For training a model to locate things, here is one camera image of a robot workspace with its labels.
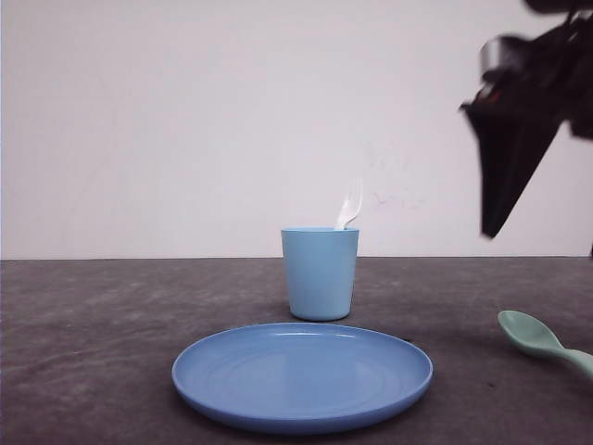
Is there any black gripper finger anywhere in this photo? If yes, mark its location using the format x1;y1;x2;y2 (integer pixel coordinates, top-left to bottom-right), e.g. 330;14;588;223
461;101;561;238

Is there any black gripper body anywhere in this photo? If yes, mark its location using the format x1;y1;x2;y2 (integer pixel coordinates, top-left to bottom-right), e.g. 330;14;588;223
476;0;593;140

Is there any mint green plastic spoon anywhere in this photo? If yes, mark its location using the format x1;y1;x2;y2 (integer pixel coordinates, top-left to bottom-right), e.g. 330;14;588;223
497;310;592;378

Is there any light blue plastic cup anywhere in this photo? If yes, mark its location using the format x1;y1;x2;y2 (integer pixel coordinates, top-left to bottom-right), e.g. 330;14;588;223
281;227;360;321

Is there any white plastic fork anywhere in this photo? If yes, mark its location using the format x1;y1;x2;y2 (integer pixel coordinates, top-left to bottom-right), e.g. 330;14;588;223
334;178;363;231

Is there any blue plastic plate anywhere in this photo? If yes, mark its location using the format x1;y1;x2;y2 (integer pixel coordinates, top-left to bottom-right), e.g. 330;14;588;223
171;323;434;436

